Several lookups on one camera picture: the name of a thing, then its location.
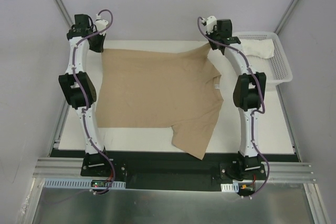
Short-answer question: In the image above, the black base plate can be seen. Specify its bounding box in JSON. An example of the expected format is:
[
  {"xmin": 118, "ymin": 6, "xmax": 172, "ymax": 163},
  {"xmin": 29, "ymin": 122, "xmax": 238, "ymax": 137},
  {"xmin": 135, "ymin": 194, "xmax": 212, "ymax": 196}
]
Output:
[{"xmin": 80, "ymin": 151, "xmax": 266, "ymax": 191}]

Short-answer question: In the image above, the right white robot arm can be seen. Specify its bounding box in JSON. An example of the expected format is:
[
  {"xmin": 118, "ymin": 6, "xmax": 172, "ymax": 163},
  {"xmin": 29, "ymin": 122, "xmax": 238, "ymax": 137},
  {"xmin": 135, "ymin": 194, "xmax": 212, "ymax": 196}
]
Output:
[{"xmin": 202, "ymin": 16, "xmax": 267, "ymax": 181}]

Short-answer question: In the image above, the aluminium front rail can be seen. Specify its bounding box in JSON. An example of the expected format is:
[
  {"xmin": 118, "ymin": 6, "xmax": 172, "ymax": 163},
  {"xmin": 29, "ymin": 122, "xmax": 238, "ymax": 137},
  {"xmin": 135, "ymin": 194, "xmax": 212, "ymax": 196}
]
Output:
[{"xmin": 33, "ymin": 157, "xmax": 317, "ymax": 184}]

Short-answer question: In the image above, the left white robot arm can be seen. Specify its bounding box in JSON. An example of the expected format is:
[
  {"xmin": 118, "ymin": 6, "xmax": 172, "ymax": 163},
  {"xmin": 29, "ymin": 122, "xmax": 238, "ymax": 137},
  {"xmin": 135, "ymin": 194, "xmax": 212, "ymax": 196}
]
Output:
[{"xmin": 58, "ymin": 14, "xmax": 109, "ymax": 156}]

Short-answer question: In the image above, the right white cable duct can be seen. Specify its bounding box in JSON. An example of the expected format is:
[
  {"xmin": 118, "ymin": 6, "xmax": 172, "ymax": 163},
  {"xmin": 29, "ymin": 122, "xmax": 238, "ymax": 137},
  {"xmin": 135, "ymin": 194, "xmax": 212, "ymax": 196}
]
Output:
[{"xmin": 220, "ymin": 183, "xmax": 239, "ymax": 193}]

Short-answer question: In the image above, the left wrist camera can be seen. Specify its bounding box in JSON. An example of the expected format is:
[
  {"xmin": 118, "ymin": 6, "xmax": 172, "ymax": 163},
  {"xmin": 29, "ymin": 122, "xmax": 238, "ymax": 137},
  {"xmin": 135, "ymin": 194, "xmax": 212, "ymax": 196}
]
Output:
[{"xmin": 94, "ymin": 15, "xmax": 109, "ymax": 31}]

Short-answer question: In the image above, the right aluminium frame post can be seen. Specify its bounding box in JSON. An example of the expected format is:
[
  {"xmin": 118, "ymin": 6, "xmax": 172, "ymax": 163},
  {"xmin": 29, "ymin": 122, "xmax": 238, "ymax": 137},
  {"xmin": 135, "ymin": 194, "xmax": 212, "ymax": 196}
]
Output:
[{"xmin": 274, "ymin": 0, "xmax": 301, "ymax": 35}]

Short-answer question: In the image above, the white plastic basket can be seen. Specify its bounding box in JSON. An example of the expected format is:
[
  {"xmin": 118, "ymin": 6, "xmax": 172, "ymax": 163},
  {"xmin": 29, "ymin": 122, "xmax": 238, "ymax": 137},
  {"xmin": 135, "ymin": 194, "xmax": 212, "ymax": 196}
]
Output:
[{"xmin": 233, "ymin": 31, "xmax": 293, "ymax": 86}]

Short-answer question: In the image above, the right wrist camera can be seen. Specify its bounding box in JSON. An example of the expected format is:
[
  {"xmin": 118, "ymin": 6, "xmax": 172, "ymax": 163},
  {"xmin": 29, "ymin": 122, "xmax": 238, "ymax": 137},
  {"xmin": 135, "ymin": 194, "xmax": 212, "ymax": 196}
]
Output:
[{"xmin": 205, "ymin": 16, "xmax": 217, "ymax": 34}]

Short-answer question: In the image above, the rolled white t shirt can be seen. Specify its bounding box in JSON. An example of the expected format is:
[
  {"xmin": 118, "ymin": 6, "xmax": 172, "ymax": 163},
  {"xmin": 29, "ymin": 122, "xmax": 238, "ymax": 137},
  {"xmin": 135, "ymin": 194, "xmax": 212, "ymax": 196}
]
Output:
[{"xmin": 240, "ymin": 39, "xmax": 275, "ymax": 59}]

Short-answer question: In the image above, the beige t shirt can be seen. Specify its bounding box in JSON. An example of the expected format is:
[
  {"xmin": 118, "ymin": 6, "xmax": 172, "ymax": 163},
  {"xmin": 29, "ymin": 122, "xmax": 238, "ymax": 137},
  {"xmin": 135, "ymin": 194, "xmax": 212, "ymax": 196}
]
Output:
[{"xmin": 96, "ymin": 44, "xmax": 223, "ymax": 159}]

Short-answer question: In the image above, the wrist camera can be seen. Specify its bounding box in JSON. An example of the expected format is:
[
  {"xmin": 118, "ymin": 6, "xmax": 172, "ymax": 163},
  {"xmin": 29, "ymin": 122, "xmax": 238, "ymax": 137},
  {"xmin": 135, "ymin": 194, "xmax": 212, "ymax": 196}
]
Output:
[
  {"xmin": 94, "ymin": 15, "xmax": 109, "ymax": 31},
  {"xmin": 205, "ymin": 16, "xmax": 217, "ymax": 34}
]

